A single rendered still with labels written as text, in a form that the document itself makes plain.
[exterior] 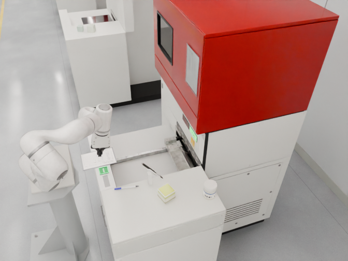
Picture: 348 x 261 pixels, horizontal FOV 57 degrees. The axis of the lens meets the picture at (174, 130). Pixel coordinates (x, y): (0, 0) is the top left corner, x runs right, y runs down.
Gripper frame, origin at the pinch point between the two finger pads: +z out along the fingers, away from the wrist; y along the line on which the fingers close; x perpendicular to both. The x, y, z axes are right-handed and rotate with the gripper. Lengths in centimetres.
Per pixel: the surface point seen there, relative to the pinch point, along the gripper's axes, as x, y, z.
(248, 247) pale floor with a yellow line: 30, -122, 88
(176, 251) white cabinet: 50, -38, 35
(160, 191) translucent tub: 31.6, -27.7, 2.5
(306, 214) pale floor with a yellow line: 19, -185, 74
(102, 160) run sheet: -8.3, -4.4, 14.6
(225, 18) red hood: 1, -54, -83
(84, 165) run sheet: -7.5, 6.6, 16.9
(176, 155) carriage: -6, -53, 13
